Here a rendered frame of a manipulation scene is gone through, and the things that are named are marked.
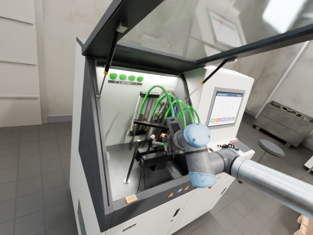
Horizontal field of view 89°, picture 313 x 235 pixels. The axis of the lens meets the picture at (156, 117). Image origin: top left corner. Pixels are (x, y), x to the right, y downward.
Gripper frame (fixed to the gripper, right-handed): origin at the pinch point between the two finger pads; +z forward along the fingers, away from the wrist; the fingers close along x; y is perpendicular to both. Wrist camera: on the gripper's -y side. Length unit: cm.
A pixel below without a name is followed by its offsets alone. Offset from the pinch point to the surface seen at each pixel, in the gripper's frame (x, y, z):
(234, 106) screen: 77, -27, 38
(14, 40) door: -130, -133, 96
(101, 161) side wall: -32.5, 6.6, -0.3
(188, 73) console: 29, -50, 20
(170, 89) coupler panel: 16, -41, 29
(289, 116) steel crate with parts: 412, -52, 245
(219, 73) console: 48, -45, 12
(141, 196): -14.8, 25.8, 8.1
